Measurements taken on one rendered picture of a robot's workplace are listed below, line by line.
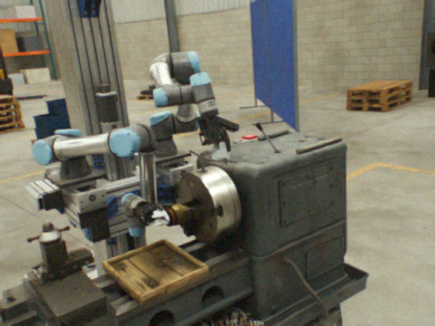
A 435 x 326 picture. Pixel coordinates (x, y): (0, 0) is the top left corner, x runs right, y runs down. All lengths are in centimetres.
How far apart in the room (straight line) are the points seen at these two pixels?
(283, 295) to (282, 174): 57
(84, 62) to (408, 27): 1060
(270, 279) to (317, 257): 29
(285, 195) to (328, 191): 27
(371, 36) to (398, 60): 95
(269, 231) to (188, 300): 43
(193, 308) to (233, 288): 20
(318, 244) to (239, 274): 43
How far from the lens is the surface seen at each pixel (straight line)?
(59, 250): 177
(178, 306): 186
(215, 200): 180
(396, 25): 1259
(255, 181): 182
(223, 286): 196
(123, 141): 193
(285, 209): 198
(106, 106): 244
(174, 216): 184
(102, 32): 252
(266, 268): 201
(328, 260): 229
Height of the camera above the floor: 179
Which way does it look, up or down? 17 degrees down
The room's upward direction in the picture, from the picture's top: 5 degrees counter-clockwise
